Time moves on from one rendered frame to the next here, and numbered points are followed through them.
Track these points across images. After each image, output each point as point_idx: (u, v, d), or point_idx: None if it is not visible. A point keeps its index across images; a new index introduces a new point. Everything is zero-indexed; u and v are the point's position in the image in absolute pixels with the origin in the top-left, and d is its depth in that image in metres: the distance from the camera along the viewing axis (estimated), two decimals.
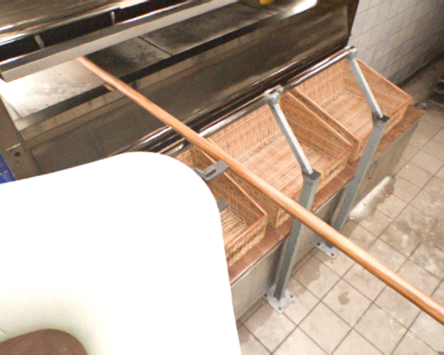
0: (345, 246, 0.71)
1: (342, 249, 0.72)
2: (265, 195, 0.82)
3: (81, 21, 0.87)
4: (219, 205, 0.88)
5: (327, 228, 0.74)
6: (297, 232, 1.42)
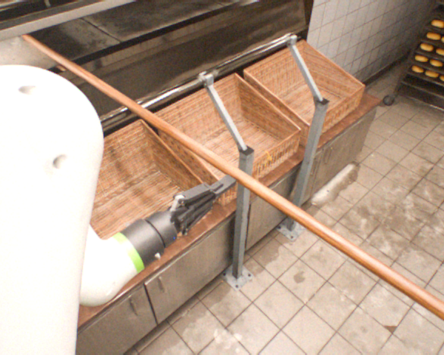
0: (254, 186, 0.84)
1: (251, 189, 0.84)
2: (192, 150, 0.94)
3: (15, 4, 0.96)
4: (226, 183, 0.85)
5: (240, 173, 0.86)
6: (241, 208, 1.51)
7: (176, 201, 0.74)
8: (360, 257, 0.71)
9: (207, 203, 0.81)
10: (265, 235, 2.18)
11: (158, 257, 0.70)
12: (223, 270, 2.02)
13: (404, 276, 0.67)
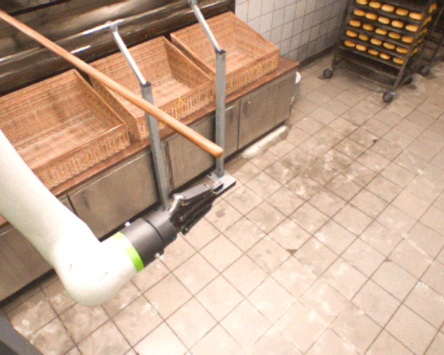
0: (110, 83, 1.16)
1: (109, 86, 1.17)
2: (76, 66, 1.26)
3: None
4: (226, 183, 0.85)
5: (103, 76, 1.19)
6: (152, 139, 1.83)
7: (176, 201, 0.74)
8: (164, 118, 1.03)
9: (207, 203, 0.81)
10: (197, 181, 2.50)
11: (158, 257, 0.70)
12: (156, 207, 2.34)
13: (189, 128, 1.00)
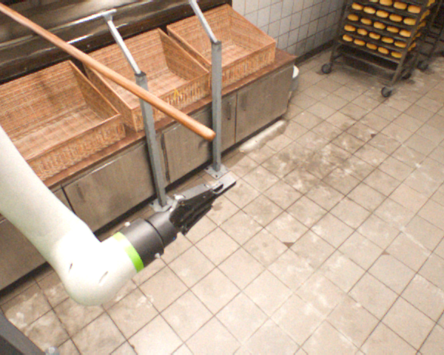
0: (102, 69, 1.15)
1: (101, 72, 1.15)
2: (69, 52, 1.25)
3: None
4: (226, 183, 0.85)
5: (95, 62, 1.17)
6: (147, 130, 1.82)
7: (176, 201, 0.74)
8: (156, 103, 1.01)
9: (207, 203, 0.81)
10: (193, 174, 2.49)
11: (158, 257, 0.71)
12: (152, 200, 2.32)
13: (180, 112, 0.98)
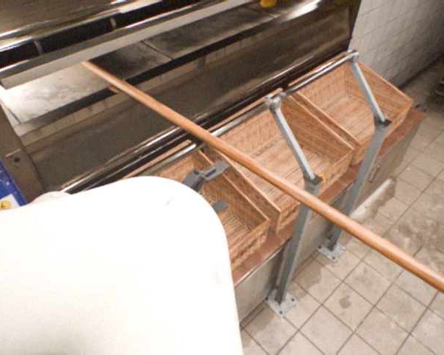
0: (366, 237, 0.74)
1: (362, 239, 0.74)
2: (283, 190, 0.84)
3: (81, 26, 0.86)
4: (219, 205, 0.88)
5: (347, 220, 0.76)
6: (299, 237, 1.41)
7: None
8: None
9: None
10: None
11: None
12: None
13: None
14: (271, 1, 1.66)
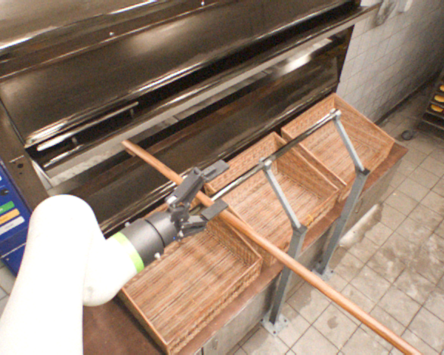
0: (334, 296, 0.94)
1: (331, 299, 0.95)
2: (270, 254, 1.05)
3: (106, 120, 1.06)
4: (219, 205, 0.88)
5: (320, 282, 0.97)
6: (288, 271, 1.61)
7: (169, 205, 0.73)
8: None
9: (203, 221, 0.85)
10: None
11: (158, 257, 0.70)
12: None
13: None
14: None
